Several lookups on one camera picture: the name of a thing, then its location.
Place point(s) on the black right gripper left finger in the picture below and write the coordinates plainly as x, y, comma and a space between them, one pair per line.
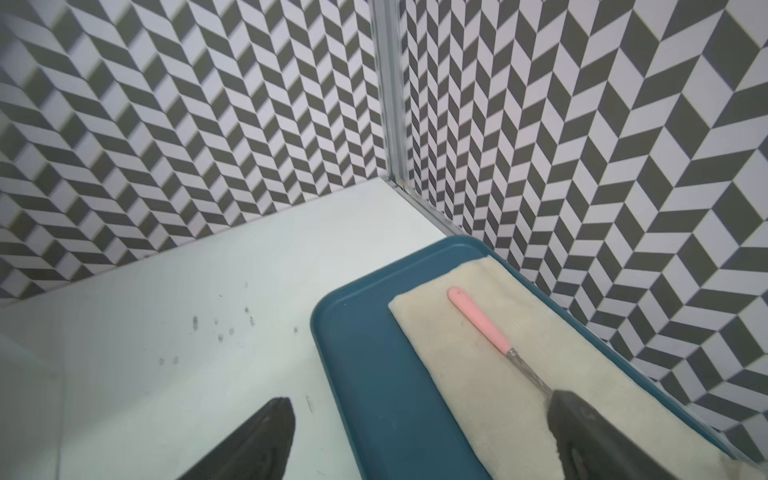
258, 449

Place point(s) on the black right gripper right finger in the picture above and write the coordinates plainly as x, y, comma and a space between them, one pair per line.
590, 447

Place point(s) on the beige cloth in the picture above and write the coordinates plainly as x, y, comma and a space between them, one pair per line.
502, 414

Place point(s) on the blue tray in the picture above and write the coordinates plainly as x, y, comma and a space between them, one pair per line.
397, 422

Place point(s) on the pink handled spoon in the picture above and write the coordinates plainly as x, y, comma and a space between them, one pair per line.
472, 312

